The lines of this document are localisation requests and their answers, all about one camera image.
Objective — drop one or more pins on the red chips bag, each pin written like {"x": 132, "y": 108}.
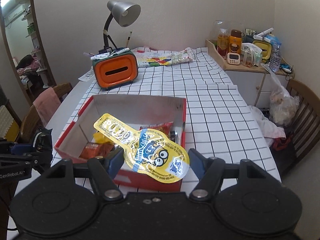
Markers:
{"x": 164, "y": 127}

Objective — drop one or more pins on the silver desk lamp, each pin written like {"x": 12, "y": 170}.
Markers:
{"x": 124, "y": 13}

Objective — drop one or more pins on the wooden chair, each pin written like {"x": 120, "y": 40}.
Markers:
{"x": 303, "y": 133}
{"x": 32, "y": 120}

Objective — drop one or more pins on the clear water bottle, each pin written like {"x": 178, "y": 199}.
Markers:
{"x": 275, "y": 59}

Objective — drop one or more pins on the white checked tablecloth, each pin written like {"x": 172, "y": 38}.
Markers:
{"x": 218, "y": 121}

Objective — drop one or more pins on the left wooden chair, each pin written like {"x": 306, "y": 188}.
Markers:
{"x": 32, "y": 120}

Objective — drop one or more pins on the white paper packet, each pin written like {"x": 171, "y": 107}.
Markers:
{"x": 87, "y": 76}

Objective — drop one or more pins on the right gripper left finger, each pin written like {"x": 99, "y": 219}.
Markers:
{"x": 102, "y": 173}

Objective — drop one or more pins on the colourful printed cloth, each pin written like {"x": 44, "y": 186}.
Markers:
{"x": 147, "y": 57}

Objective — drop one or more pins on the black foil snack packet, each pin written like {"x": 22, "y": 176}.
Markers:
{"x": 42, "y": 142}

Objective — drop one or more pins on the silver foil snack pack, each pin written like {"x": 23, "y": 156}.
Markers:
{"x": 173, "y": 136}

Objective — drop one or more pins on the white kitchen timer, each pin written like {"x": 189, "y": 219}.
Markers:
{"x": 233, "y": 58}

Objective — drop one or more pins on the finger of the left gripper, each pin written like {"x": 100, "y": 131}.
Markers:
{"x": 14, "y": 148}

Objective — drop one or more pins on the brown orange snack bag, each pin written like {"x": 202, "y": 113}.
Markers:
{"x": 92, "y": 150}

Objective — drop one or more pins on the yellow minion jelly pack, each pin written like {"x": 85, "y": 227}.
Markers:
{"x": 146, "y": 151}

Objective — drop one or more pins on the right wooden chair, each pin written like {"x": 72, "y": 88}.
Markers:
{"x": 303, "y": 133}

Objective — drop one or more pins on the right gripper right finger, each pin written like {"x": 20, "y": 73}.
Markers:
{"x": 209, "y": 171}

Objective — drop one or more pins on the orange juice bottle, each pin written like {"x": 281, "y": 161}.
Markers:
{"x": 222, "y": 42}

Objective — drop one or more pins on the pink towel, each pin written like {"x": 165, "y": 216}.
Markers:
{"x": 46, "y": 104}

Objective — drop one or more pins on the brown orange thermos bottle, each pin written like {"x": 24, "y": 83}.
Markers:
{"x": 235, "y": 41}

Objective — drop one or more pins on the orange green tissue box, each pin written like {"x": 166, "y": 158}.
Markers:
{"x": 115, "y": 69}

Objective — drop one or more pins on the red cardboard box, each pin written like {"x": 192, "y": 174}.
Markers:
{"x": 135, "y": 111}

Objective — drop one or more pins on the small yellow snack packet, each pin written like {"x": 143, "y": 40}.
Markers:
{"x": 99, "y": 138}

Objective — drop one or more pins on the clear plastic bag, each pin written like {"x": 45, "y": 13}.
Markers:
{"x": 283, "y": 107}

